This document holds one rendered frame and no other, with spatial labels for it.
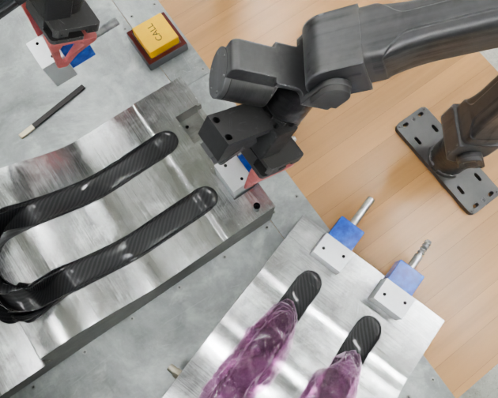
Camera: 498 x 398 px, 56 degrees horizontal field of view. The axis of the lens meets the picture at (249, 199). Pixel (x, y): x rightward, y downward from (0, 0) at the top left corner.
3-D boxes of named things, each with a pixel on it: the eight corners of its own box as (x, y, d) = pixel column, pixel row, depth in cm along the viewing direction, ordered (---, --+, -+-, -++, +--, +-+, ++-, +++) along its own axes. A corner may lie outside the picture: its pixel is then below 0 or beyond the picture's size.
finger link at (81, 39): (47, 83, 66) (51, 33, 59) (22, 46, 68) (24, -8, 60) (91, 73, 70) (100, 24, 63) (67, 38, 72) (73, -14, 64)
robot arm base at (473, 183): (494, 205, 72) (526, 180, 73) (408, 108, 76) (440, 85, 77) (469, 217, 80) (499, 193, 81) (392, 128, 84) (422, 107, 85)
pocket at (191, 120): (201, 112, 77) (200, 102, 74) (220, 137, 76) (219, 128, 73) (178, 126, 77) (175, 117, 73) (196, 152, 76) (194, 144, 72)
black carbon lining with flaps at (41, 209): (170, 129, 75) (160, 102, 66) (227, 210, 72) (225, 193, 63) (-32, 253, 69) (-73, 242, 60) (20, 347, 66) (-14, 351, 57)
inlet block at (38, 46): (114, 19, 75) (103, -2, 69) (130, 43, 74) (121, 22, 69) (41, 62, 73) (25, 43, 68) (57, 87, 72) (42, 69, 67)
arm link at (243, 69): (209, 122, 53) (254, 70, 42) (209, 54, 55) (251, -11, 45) (298, 136, 58) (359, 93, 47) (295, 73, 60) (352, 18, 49)
